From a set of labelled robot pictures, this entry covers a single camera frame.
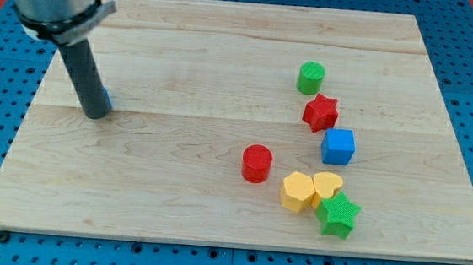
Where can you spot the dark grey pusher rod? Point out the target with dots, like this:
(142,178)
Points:
(83,72)

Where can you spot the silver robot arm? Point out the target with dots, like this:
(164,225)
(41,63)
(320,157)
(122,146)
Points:
(67,23)

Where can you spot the yellow hexagon block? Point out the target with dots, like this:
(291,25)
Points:
(296,192)

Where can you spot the blue block behind rod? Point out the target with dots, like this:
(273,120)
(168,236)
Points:
(107,97)

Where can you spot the wooden board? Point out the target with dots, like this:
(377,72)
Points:
(193,83)

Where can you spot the red cylinder block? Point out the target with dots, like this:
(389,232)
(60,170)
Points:
(256,163)

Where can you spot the green cylinder block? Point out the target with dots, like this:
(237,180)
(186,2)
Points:
(310,77)

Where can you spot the red star block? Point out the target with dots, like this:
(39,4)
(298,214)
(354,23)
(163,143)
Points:
(321,113)

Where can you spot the yellow heart block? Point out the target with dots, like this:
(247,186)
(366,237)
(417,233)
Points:
(326,184)

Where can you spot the blue cube block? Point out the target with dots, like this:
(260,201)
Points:
(338,146)

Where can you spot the green star block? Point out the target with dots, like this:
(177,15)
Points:
(337,215)

